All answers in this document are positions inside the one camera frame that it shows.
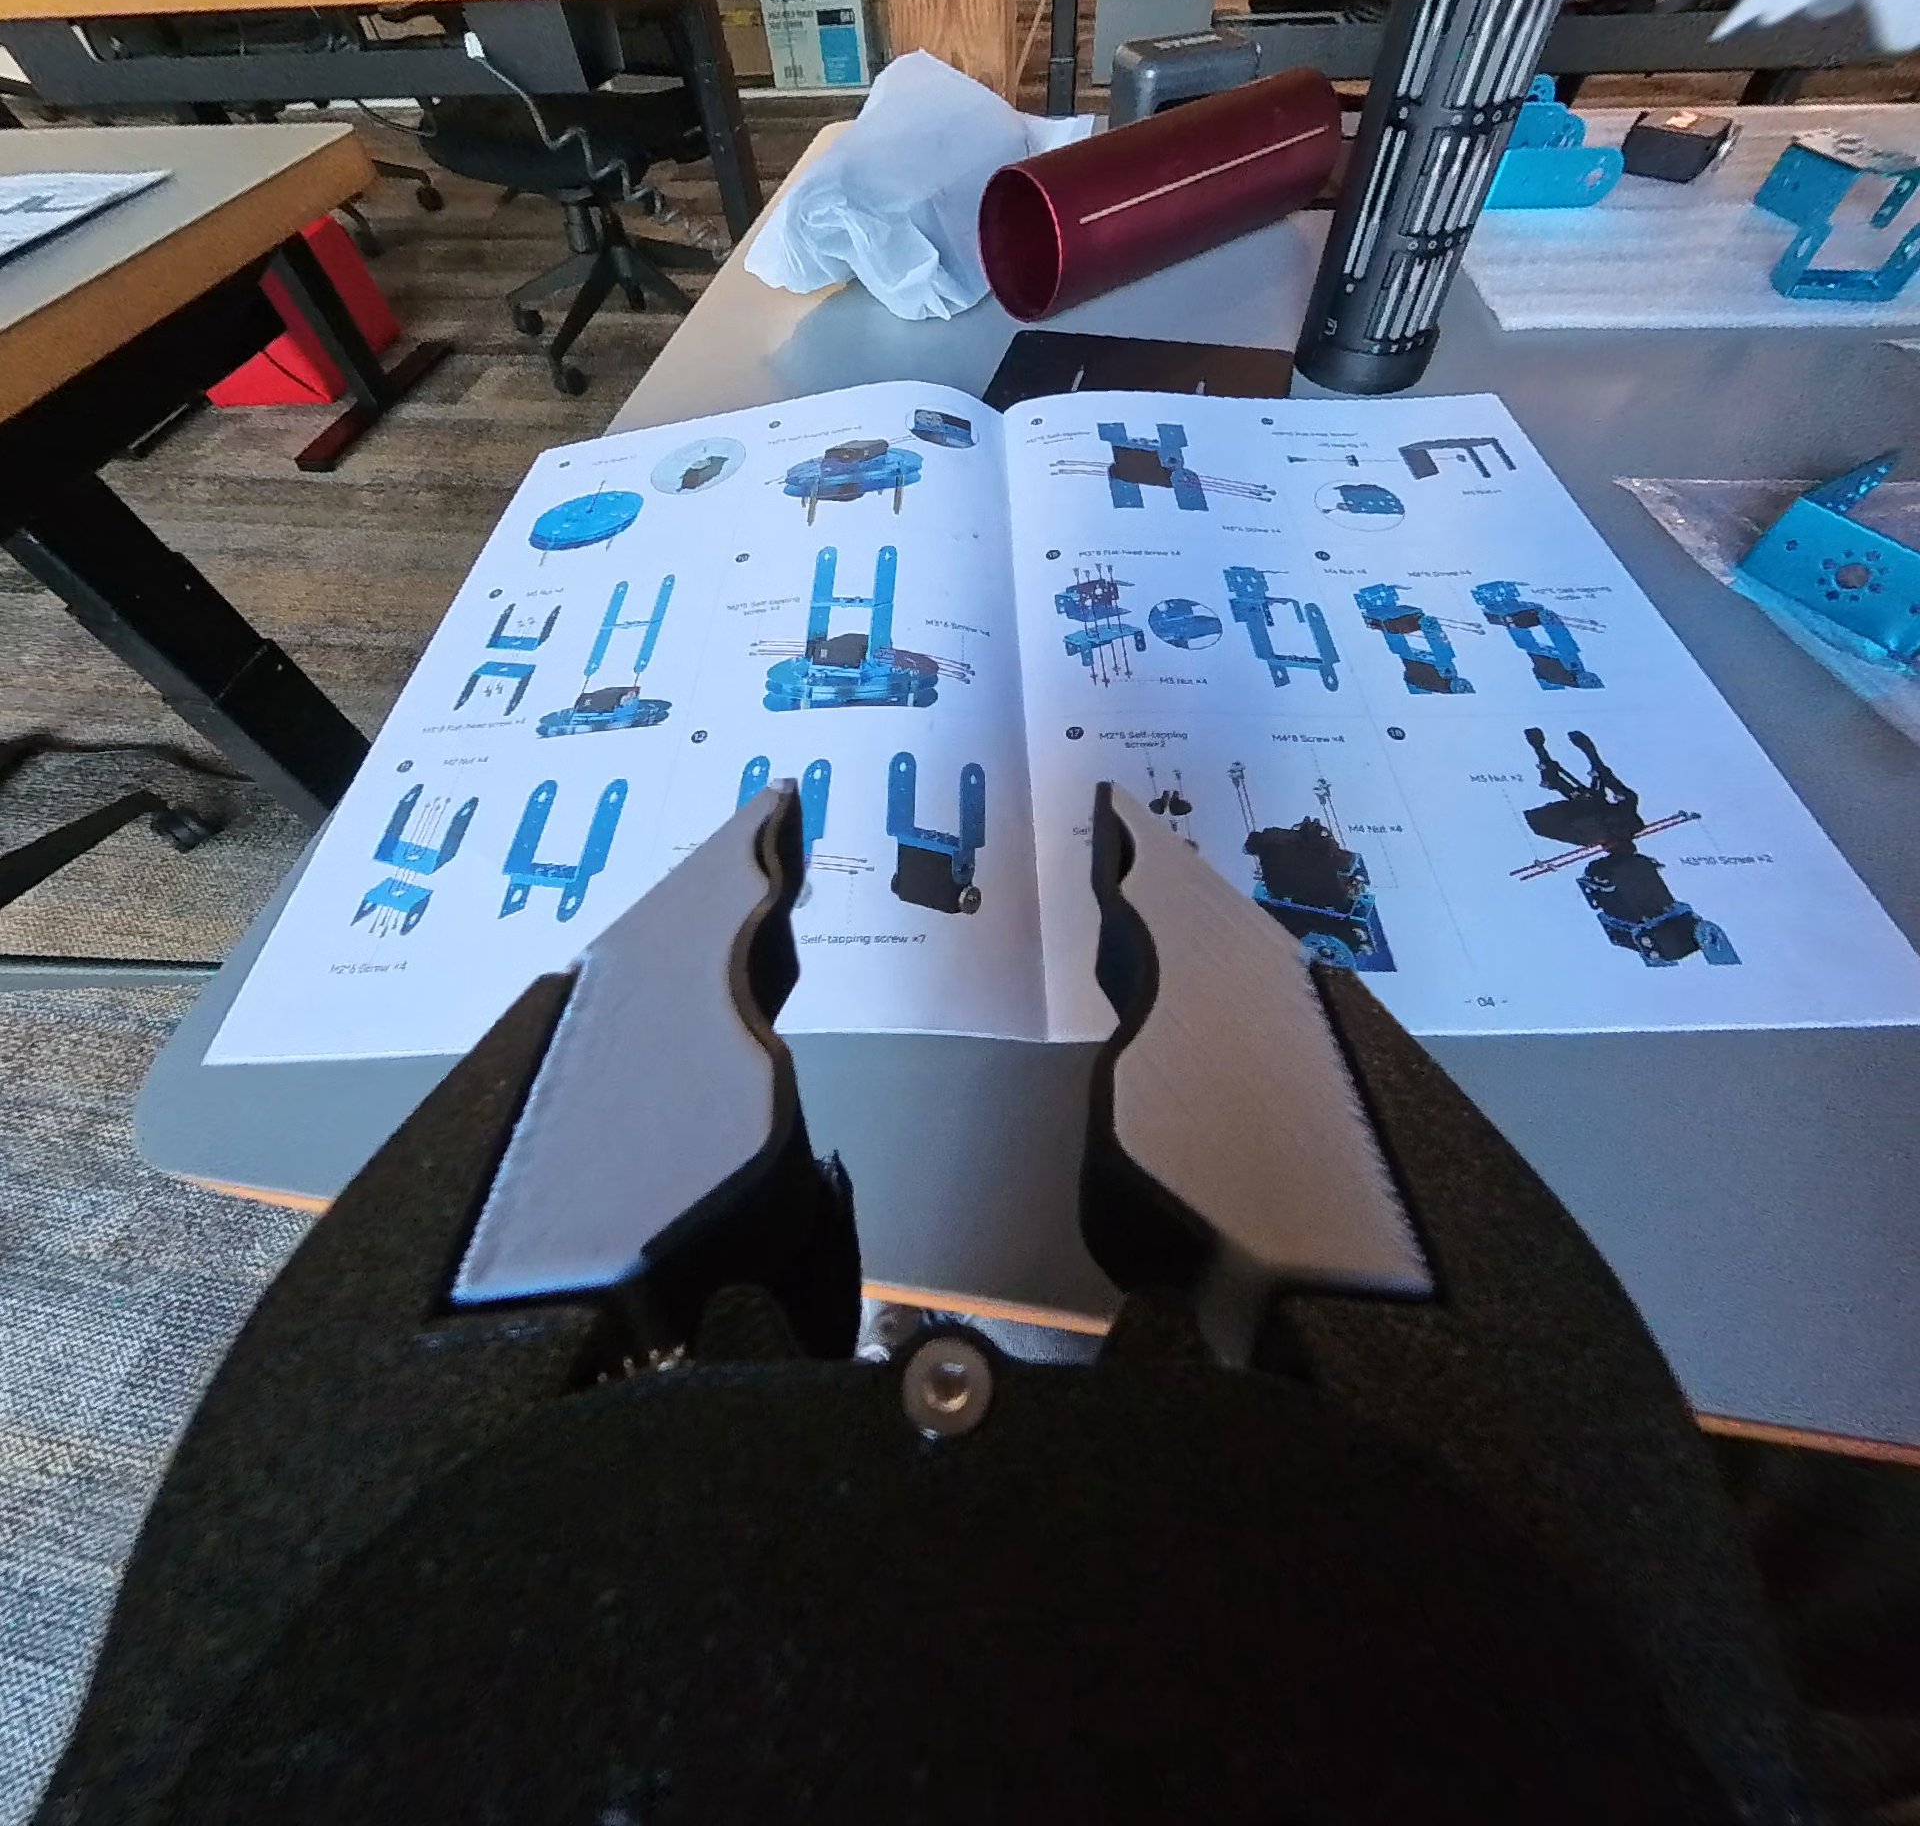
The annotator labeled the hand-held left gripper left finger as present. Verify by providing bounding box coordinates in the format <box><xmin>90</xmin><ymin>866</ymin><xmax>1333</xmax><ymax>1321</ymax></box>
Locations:
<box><xmin>451</xmin><ymin>782</ymin><xmax>824</xmax><ymax>1305</ymax></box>

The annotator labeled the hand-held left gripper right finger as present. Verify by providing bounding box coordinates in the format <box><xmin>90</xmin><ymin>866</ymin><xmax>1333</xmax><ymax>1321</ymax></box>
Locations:
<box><xmin>1080</xmin><ymin>782</ymin><xmax>1433</xmax><ymax>1372</ymax></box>

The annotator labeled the grey desk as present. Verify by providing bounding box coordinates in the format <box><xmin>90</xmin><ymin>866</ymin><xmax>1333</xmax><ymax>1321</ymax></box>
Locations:
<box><xmin>135</xmin><ymin>103</ymin><xmax>1920</xmax><ymax>1447</ymax></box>

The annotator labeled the neighbouring desk with black legs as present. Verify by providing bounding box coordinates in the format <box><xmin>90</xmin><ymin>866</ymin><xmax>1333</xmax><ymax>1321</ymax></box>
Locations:
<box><xmin>0</xmin><ymin>125</ymin><xmax>451</xmax><ymax>823</ymax></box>

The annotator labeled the black servo motor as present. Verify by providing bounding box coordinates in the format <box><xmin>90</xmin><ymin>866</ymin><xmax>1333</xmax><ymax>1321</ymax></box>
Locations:
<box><xmin>1625</xmin><ymin>111</ymin><xmax>1741</xmax><ymax>184</ymax></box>

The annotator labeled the white foam sheet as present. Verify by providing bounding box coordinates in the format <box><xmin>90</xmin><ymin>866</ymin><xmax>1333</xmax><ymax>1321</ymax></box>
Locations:
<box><xmin>1463</xmin><ymin>108</ymin><xmax>1920</xmax><ymax>337</ymax></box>

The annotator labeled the black slotted tube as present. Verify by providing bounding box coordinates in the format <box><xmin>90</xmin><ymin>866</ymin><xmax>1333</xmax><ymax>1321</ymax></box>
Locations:
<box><xmin>1294</xmin><ymin>0</ymin><xmax>1608</xmax><ymax>397</ymax></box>

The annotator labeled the open instruction booklet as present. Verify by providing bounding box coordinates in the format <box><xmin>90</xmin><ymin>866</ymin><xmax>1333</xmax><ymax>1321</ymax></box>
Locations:
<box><xmin>203</xmin><ymin>383</ymin><xmax>1920</xmax><ymax>1065</ymax></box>

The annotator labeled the clear plastic bag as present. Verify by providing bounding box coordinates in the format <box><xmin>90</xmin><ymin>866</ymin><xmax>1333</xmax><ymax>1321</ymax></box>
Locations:
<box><xmin>1618</xmin><ymin>476</ymin><xmax>1920</xmax><ymax>742</ymax></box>

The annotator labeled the grey chair base leg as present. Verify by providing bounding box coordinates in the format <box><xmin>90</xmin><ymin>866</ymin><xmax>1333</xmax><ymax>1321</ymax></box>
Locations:
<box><xmin>0</xmin><ymin>740</ymin><xmax>228</xmax><ymax>914</ymax></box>

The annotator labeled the dark grey device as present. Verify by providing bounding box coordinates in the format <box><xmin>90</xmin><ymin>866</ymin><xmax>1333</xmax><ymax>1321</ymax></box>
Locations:
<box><xmin>1111</xmin><ymin>35</ymin><xmax>1263</xmax><ymax>134</ymax></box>

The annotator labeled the red metal tube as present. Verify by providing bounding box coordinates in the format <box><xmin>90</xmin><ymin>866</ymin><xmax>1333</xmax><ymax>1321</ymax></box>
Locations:
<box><xmin>978</xmin><ymin>67</ymin><xmax>1346</xmax><ymax>325</ymax></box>

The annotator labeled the black flat plate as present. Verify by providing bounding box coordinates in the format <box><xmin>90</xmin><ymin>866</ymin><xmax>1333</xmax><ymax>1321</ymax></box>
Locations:
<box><xmin>981</xmin><ymin>331</ymin><xmax>1294</xmax><ymax>404</ymax></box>

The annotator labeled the red box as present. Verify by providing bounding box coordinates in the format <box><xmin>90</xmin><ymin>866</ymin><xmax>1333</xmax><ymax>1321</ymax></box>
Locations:
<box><xmin>206</xmin><ymin>217</ymin><xmax>401</xmax><ymax>406</ymax></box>

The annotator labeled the black office chair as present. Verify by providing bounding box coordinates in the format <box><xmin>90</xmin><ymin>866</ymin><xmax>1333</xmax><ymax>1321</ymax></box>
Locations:
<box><xmin>420</xmin><ymin>103</ymin><xmax>707</xmax><ymax>394</ymax></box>

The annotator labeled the crumpled white tissue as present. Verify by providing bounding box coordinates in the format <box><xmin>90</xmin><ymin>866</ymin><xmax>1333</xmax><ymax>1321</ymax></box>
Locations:
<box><xmin>745</xmin><ymin>51</ymin><xmax>1098</xmax><ymax>321</ymax></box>

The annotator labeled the printed paper sheet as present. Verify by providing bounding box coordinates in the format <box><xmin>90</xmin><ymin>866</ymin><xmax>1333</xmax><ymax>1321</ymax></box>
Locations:
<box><xmin>0</xmin><ymin>173</ymin><xmax>173</xmax><ymax>259</ymax></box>

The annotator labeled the blue bracket with round holes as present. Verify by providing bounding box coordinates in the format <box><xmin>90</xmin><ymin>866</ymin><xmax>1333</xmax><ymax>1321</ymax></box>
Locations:
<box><xmin>1738</xmin><ymin>455</ymin><xmax>1920</xmax><ymax>675</ymax></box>

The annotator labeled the grey coiled cable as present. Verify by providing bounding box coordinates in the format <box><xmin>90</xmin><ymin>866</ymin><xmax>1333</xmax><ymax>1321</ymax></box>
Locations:
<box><xmin>469</xmin><ymin>35</ymin><xmax>707</xmax><ymax>255</ymax></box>

